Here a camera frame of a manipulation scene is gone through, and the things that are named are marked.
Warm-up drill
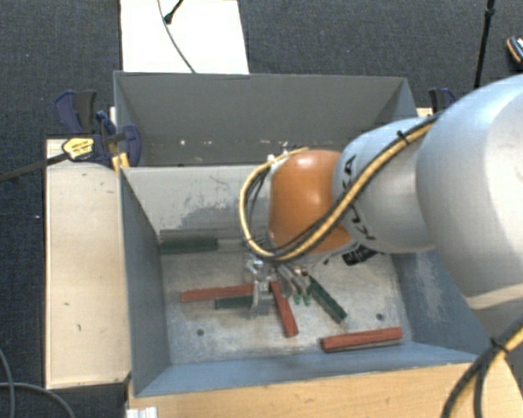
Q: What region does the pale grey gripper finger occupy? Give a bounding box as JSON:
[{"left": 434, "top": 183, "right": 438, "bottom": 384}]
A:
[
  {"left": 258, "top": 275, "right": 274, "bottom": 317},
  {"left": 245, "top": 259, "right": 264, "bottom": 320}
]

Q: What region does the dark green flat block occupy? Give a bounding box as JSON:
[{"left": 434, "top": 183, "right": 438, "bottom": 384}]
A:
[
  {"left": 307, "top": 275, "right": 349, "bottom": 325},
  {"left": 213, "top": 294, "right": 254, "bottom": 311},
  {"left": 159, "top": 234, "right": 220, "bottom": 256}
]

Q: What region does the red-brown flat block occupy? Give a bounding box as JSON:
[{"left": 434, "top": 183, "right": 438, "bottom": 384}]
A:
[
  {"left": 269, "top": 279, "right": 301, "bottom": 340},
  {"left": 318, "top": 325, "right": 405, "bottom": 355},
  {"left": 179, "top": 283, "right": 256, "bottom": 304}
]

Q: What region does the grey metal bin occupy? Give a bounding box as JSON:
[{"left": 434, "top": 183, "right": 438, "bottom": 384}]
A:
[{"left": 112, "top": 57, "right": 494, "bottom": 399}]

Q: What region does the pale wood flat board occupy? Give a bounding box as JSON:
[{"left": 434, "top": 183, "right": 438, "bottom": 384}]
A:
[{"left": 36, "top": 136, "right": 134, "bottom": 391}]

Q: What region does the black cylinder on white bracket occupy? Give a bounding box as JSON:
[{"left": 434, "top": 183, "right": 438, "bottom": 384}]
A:
[{"left": 342, "top": 244, "right": 378, "bottom": 267}]

